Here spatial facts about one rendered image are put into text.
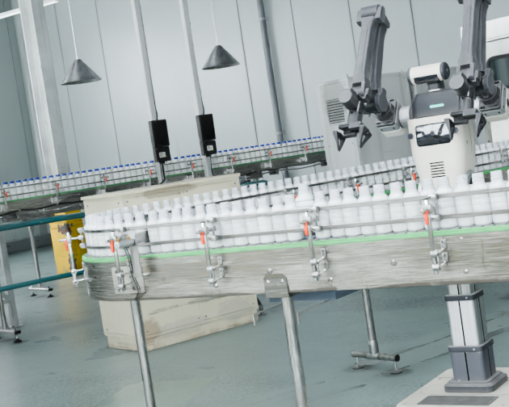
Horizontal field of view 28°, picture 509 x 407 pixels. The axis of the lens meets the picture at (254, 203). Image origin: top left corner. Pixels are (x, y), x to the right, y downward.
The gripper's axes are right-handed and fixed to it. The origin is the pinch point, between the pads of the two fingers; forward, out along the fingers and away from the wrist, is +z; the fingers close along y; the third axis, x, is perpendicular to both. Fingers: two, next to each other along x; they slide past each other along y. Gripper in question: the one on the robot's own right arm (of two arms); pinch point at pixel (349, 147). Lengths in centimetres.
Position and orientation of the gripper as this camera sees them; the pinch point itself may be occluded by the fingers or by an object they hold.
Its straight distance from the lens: 392.2
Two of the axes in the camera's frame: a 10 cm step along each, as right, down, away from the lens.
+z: -2.0, 8.9, -4.2
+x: 5.6, 4.5, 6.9
